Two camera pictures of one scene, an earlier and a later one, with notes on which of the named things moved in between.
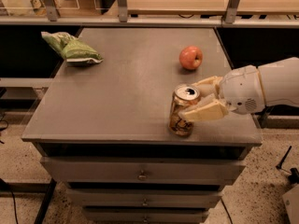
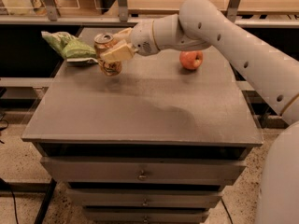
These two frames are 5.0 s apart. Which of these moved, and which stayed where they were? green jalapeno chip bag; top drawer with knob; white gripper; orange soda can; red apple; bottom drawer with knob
Moved: white gripper; orange soda can
Stayed: top drawer with knob; bottom drawer with knob; green jalapeno chip bag; red apple
